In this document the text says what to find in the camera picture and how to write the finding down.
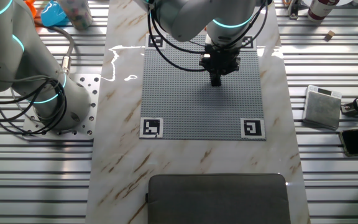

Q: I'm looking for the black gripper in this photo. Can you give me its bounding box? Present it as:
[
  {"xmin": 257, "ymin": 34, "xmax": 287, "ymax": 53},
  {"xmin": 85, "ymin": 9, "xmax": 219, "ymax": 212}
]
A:
[{"xmin": 199, "ymin": 44, "xmax": 241, "ymax": 82}]

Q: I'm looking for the black Lego plate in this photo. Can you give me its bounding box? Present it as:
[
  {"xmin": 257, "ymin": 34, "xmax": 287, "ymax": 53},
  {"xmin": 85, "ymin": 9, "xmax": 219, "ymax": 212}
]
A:
[{"xmin": 209, "ymin": 73, "xmax": 223, "ymax": 88}]

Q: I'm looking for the grey Lego baseplate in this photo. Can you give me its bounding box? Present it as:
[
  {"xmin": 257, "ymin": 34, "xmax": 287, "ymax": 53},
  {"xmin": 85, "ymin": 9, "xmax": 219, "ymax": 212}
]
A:
[{"xmin": 140, "ymin": 34, "xmax": 267, "ymax": 141}]

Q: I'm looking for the black white marker tag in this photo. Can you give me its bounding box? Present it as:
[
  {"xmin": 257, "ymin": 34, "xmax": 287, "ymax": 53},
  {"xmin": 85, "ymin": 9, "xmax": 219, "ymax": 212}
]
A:
[
  {"xmin": 139, "ymin": 116, "xmax": 164, "ymax": 139},
  {"xmin": 241, "ymin": 34, "xmax": 257, "ymax": 52},
  {"xmin": 240, "ymin": 118, "xmax": 266, "ymax": 139},
  {"xmin": 145, "ymin": 33, "xmax": 167, "ymax": 50}
]

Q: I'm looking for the silver digital scale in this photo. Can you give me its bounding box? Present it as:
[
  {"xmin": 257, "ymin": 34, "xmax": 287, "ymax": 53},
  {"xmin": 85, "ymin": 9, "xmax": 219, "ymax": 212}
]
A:
[{"xmin": 301, "ymin": 85, "xmax": 343, "ymax": 131}]

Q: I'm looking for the grey fabric pad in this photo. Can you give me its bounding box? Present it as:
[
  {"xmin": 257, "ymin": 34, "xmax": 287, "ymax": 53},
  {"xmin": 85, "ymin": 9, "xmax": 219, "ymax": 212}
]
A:
[{"xmin": 146, "ymin": 173, "xmax": 291, "ymax": 224}]

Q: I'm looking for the red white bottle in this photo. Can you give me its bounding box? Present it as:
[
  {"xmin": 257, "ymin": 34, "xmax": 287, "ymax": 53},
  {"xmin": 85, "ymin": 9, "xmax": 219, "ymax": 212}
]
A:
[{"xmin": 308, "ymin": 0, "xmax": 341, "ymax": 22}]

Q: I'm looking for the clear plastic jar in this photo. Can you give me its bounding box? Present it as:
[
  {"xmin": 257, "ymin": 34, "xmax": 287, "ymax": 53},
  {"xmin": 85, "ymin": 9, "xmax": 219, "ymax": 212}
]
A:
[{"xmin": 57, "ymin": 0, "xmax": 94, "ymax": 31}]

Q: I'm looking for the black cable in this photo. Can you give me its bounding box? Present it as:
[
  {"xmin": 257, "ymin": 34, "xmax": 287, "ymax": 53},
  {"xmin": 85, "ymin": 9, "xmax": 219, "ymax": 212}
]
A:
[
  {"xmin": 150, "ymin": 0, "xmax": 269, "ymax": 55},
  {"xmin": 0, "ymin": 76, "xmax": 68, "ymax": 136},
  {"xmin": 147, "ymin": 6, "xmax": 208, "ymax": 73}
]

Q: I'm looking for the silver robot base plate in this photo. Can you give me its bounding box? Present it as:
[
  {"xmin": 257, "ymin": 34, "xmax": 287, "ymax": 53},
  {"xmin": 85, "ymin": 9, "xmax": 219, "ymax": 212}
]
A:
[{"xmin": 22, "ymin": 73, "xmax": 101, "ymax": 141}]

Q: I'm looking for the grey robot power cable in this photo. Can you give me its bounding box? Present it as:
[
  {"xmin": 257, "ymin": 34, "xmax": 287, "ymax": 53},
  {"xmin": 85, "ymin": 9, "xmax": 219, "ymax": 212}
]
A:
[{"xmin": 34, "ymin": 20, "xmax": 76, "ymax": 77}]

